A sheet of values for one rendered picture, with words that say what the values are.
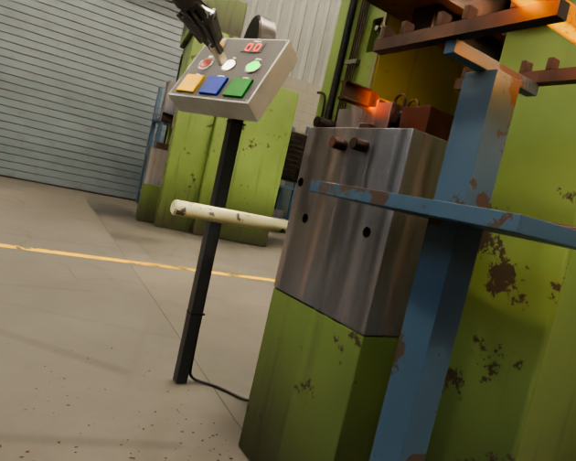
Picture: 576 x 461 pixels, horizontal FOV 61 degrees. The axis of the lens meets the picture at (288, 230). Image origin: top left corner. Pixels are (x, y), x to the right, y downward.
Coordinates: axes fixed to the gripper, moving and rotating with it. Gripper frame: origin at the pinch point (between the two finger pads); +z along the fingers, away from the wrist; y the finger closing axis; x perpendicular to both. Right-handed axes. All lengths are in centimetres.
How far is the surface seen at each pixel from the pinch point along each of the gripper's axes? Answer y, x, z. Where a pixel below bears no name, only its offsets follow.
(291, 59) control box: 7.5, 19.0, 18.4
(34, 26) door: -689, 276, 215
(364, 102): 46.3, -5.7, 8.0
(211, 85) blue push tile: -9.7, -0.6, 12.5
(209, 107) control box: -10.0, -5.6, 17.1
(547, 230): 95, -50, -22
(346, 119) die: 39.6, -5.5, 15.0
